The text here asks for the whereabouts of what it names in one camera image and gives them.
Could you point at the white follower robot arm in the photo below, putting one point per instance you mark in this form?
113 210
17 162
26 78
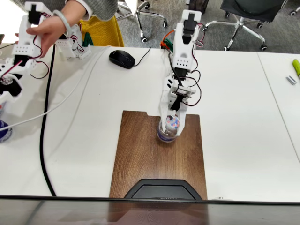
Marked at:
184 47

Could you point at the black computer mouse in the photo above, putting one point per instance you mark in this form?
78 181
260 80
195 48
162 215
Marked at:
121 58

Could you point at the pale jade bangle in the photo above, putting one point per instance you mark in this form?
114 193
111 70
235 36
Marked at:
68 25

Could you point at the office chair caster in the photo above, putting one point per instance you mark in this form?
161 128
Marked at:
294 11

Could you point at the black waste bin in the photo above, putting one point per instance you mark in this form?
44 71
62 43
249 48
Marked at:
201 4

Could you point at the black Philips monitor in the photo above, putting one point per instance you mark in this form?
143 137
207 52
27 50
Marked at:
164 189

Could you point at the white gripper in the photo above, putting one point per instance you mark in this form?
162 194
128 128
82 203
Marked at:
169 106

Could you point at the grey sweater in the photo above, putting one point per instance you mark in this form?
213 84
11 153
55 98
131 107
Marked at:
103 9

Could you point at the blue-labelled clear water bottle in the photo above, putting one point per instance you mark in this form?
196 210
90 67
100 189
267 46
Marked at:
167 137

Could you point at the yellow-green marker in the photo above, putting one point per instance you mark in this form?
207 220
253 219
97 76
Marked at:
296 68

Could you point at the yellow skirt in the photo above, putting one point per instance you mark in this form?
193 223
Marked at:
105 32

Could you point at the blue-labelled bottle at edge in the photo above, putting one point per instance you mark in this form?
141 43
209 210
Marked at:
3 132

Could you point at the small grey block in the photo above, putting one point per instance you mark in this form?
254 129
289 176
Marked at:
291 80

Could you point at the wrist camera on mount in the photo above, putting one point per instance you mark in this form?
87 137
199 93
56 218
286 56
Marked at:
185 92

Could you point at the white leader arm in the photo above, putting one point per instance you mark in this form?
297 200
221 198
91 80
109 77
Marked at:
23 49

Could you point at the office chair base centre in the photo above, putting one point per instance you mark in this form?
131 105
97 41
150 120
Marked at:
140 18

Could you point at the dark-seat office chair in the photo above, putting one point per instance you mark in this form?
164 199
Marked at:
250 9

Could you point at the green clamp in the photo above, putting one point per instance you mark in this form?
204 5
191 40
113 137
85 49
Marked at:
87 39
167 44

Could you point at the dark wooden board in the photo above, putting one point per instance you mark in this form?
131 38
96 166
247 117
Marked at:
145 159

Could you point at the person's left hand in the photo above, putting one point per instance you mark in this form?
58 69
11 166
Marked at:
51 30

